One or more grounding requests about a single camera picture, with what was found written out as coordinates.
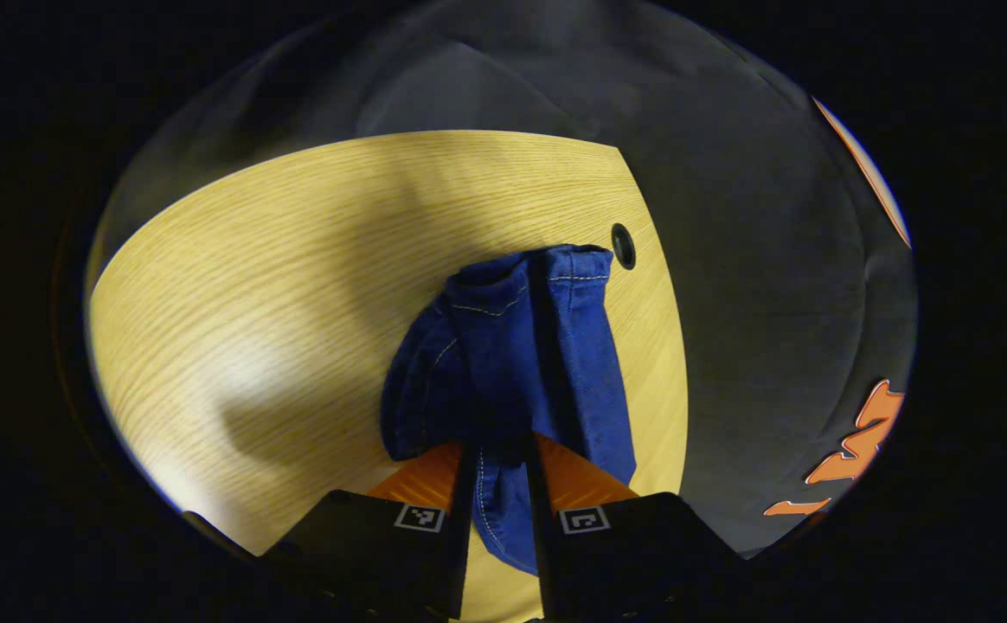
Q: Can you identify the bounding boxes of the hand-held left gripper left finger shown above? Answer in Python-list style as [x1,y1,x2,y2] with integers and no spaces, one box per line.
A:
[183,437,477,623]

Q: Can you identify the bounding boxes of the black table cable grommet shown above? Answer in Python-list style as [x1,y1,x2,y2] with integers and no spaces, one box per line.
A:
[611,222,638,271]

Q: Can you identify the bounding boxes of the blue denim jeans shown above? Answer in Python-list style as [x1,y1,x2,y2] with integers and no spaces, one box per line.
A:
[380,244,638,576]

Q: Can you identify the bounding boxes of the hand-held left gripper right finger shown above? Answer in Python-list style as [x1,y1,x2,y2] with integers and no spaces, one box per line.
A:
[523,433,747,623]

